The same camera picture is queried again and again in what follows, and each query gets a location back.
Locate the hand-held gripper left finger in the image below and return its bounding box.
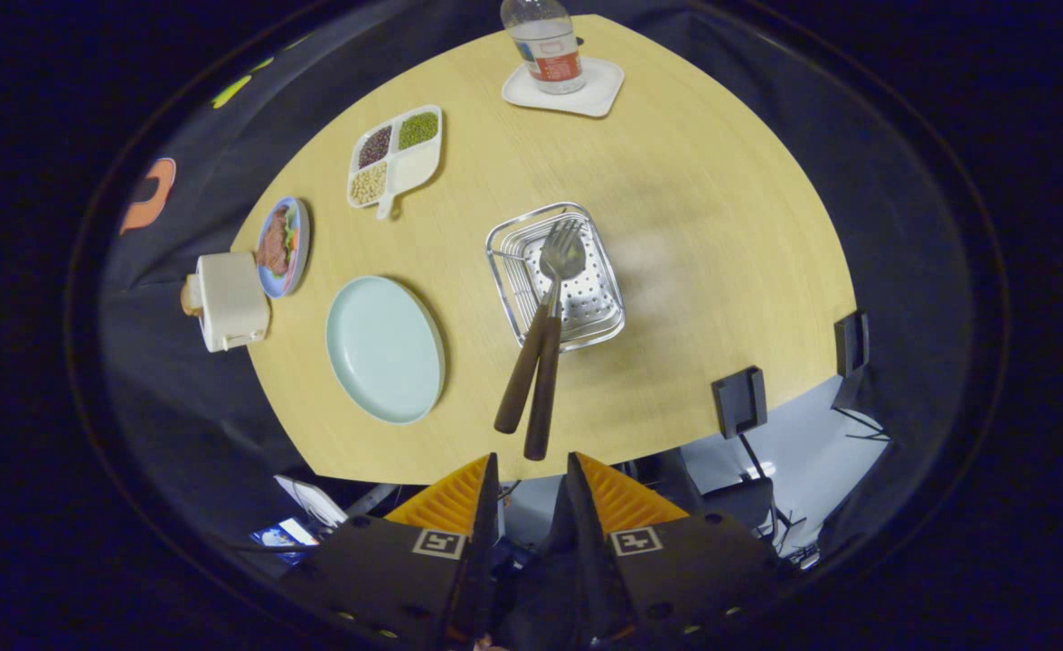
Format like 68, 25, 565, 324
283, 452, 502, 651

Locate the white flat panel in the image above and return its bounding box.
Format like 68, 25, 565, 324
274, 475, 349, 528

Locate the white divided dish with beans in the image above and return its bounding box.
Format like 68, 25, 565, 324
346, 105, 444, 221

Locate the spoon with brown handle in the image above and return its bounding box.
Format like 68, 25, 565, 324
522, 233, 588, 462

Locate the clear water bottle red label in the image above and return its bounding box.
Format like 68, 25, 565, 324
499, 0, 587, 96

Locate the metal wire basket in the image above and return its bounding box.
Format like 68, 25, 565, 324
484, 202, 626, 354

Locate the white toaster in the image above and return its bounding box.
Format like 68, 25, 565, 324
195, 251, 272, 354

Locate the pale green plate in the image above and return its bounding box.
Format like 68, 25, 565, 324
325, 275, 447, 426

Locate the black holder on stand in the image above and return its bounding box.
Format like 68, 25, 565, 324
710, 365, 804, 543
833, 310, 894, 444

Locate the meat and vegetables food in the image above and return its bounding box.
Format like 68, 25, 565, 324
257, 204, 298, 277

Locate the blue plate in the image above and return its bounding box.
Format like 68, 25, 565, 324
255, 196, 311, 299

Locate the fork with brown handle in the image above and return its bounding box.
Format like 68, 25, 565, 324
494, 217, 585, 435

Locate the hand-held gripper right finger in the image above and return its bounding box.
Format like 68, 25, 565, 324
557, 452, 781, 651

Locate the white square coaster tray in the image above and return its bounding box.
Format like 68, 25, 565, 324
502, 57, 626, 119

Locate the glowing blue screen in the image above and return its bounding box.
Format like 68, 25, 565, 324
249, 517, 320, 551

